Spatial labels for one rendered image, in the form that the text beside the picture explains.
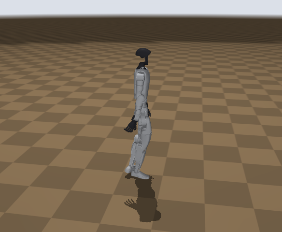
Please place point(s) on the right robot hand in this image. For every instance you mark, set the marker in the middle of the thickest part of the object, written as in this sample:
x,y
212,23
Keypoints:
x,y
132,125

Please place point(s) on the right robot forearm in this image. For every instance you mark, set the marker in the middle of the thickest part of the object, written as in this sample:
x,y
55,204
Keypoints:
x,y
138,106

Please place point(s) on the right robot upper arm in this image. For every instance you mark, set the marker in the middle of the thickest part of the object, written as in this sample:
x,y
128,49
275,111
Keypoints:
x,y
140,77

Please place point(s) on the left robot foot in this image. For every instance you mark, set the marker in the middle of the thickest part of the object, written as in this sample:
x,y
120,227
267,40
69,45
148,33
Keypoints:
x,y
129,169

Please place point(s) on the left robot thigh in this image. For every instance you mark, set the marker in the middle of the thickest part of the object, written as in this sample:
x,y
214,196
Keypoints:
x,y
138,137

